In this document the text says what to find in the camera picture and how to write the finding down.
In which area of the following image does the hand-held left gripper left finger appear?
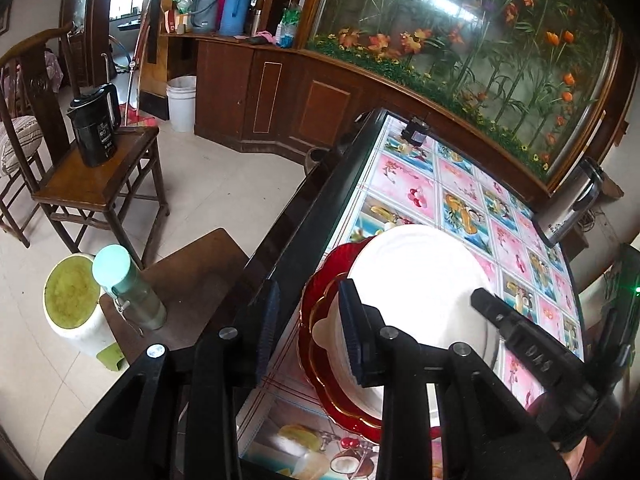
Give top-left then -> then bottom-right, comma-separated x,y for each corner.
45,280 -> 282,480

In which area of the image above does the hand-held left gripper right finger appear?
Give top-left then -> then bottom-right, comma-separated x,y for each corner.
337,280 -> 572,480

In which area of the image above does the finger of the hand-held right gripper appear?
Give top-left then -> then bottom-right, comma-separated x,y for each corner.
470,287 -> 522,344

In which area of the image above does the large red plate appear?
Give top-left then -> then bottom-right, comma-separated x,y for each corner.
297,241 -> 396,435

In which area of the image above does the large white bowl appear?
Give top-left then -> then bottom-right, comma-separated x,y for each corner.
334,224 -> 502,422

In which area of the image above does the dark brown stool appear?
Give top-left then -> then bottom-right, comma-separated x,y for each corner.
99,227 -> 252,367

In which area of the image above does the fruit print tablecloth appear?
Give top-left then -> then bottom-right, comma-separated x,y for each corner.
237,109 -> 587,480

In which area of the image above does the stainless steel thermos pot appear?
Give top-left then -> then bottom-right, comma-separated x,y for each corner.
533,156 -> 607,248

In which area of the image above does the mint lid glass bottle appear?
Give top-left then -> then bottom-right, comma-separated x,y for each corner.
92,244 -> 168,332

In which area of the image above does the green trash bin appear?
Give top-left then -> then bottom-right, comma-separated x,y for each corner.
42,254 -> 119,359

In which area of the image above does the wooden side table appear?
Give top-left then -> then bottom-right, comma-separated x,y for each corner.
31,125 -> 171,269

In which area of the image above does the wooden cabinet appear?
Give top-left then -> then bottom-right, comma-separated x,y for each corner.
159,29 -> 557,202

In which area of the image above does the white plastic bucket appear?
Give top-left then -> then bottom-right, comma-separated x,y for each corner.
166,75 -> 198,134

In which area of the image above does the red mop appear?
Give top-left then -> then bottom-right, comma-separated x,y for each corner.
122,6 -> 157,127

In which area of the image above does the black electric kettle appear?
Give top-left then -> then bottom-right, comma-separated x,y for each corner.
67,82 -> 122,168

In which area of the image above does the blue thermos jug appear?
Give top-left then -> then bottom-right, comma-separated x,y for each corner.
218,0 -> 254,37

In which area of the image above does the grey thermos jug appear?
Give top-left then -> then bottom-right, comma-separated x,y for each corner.
191,0 -> 221,29

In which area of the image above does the wooden chair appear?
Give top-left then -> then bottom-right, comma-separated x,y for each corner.
0,22 -> 77,249

